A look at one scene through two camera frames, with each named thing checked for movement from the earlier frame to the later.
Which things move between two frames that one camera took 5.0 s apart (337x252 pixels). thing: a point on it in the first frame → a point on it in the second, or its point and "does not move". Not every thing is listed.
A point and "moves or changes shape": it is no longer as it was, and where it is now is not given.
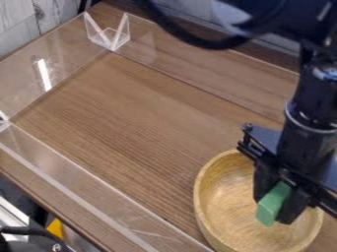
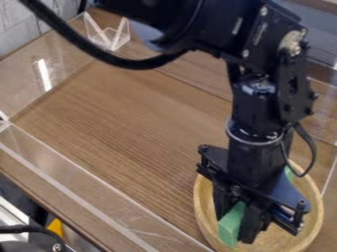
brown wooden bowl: x=224 y=209 does not move
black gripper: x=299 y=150 → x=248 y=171
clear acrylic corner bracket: x=108 y=37 does not move
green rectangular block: x=271 y=203 moves or changes shape
